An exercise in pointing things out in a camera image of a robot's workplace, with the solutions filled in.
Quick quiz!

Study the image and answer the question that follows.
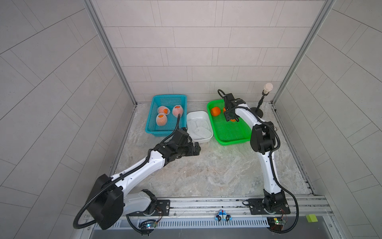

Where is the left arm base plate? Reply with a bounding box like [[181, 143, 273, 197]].
[[129, 200, 171, 217]]

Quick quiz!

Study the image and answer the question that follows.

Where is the white foam net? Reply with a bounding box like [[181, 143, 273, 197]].
[[196, 124, 212, 138], [187, 120, 198, 134]]

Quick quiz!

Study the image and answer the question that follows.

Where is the aluminium corner post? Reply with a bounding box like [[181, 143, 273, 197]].
[[271, 0, 336, 106], [83, 0, 137, 106]]

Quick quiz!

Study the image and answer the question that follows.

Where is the black stand with bulb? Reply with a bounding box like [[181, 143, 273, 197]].
[[250, 83, 274, 119]]

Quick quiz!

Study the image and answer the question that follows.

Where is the white plastic tub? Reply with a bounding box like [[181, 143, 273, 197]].
[[187, 111, 213, 144]]

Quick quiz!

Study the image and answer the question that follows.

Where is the aluminium corner post left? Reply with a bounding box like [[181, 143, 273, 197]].
[[83, 0, 137, 106]]

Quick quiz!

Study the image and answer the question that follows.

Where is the aluminium corner post right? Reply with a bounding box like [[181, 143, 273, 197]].
[[271, 0, 336, 106]]

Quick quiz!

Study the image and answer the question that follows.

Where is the toy car sticker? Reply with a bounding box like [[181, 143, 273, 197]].
[[215, 210, 232, 222]]

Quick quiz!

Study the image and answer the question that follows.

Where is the green plastic basket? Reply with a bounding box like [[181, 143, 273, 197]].
[[207, 100, 252, 146]]

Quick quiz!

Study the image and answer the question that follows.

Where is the circuit board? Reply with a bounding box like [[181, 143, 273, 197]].
[[267, 217, 287, 232], [139, 219, 158, 230]]

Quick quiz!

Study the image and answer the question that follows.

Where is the right circuit board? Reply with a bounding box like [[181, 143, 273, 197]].
[[267, 217, 287, 232]]

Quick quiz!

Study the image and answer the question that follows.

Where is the aluminium front rail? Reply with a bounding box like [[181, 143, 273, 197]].
[[85, 195, 332, 222]]

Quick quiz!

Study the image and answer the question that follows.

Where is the teal plastic basket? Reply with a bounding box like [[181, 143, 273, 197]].
[[145, 94, 187, 136]]

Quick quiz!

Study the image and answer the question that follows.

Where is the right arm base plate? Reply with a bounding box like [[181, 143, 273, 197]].
[[242, 198, 290, 215]]

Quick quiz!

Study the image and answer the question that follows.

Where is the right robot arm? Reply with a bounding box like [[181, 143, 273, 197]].
[[217, 89, 299, 234]]

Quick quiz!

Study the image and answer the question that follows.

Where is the left circuit board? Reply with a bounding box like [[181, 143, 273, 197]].
[[139, 219, 158, 230]]

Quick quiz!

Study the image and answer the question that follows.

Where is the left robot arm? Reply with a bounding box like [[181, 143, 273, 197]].
[[73, 124, 201, 230]]

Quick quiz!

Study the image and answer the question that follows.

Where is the green sticky note block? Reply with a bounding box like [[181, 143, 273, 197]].
[[305, 214, 318, 223]]

